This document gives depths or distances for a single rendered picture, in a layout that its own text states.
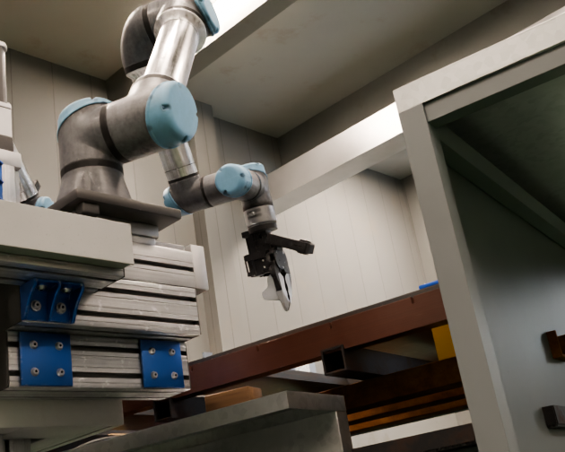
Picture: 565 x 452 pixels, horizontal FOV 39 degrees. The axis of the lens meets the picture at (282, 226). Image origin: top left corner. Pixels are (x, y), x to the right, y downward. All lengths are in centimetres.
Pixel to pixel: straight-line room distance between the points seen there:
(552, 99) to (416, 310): 45
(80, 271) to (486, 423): 63
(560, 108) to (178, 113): 67
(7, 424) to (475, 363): 74
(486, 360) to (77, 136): 84
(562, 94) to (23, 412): 102
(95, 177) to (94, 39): 583
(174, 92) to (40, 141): 560
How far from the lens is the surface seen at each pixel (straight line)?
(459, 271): 111
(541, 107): 142
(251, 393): 158
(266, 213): 190
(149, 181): 756
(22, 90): 721
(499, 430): 108
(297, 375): 212
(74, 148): 151
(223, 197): 184
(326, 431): 153
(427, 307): 149
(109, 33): 720
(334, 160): 760
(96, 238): 124
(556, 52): 117
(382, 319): 153
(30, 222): 119
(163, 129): 145
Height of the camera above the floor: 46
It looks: 21 degrees up
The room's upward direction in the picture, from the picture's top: 10 degrees counter-clockwise
